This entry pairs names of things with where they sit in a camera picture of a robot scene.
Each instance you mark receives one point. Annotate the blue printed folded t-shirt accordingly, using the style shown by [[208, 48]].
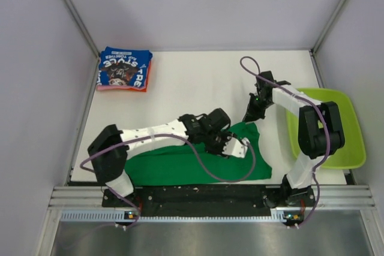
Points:
[[117, 66]]

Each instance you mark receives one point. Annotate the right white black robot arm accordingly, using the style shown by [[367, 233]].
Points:
[[283, 95]]

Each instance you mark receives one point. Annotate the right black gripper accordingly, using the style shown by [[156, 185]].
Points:
[[251, 113]]

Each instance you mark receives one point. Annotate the orange folded t-shirt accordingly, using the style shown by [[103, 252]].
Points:
[[139, 81]]

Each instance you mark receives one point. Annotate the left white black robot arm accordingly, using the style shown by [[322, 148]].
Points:
[[111, 149]]

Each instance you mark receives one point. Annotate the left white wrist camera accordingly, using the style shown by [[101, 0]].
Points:
[[236, 147]]

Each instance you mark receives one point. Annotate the green t-shirt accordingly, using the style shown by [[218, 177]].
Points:
[[178, 165]]

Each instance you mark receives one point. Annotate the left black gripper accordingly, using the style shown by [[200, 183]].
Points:
[[219, 150]]

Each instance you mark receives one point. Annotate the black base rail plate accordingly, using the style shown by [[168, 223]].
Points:
[[217, 200]]

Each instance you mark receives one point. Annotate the grey slotted cable duct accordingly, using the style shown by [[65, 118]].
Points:
[[121, 216]]

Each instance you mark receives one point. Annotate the lime green plastic tray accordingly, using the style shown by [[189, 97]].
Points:
[[351, 124]]

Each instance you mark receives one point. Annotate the pink folded t-shirt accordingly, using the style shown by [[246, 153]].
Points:
[[112, 87]]

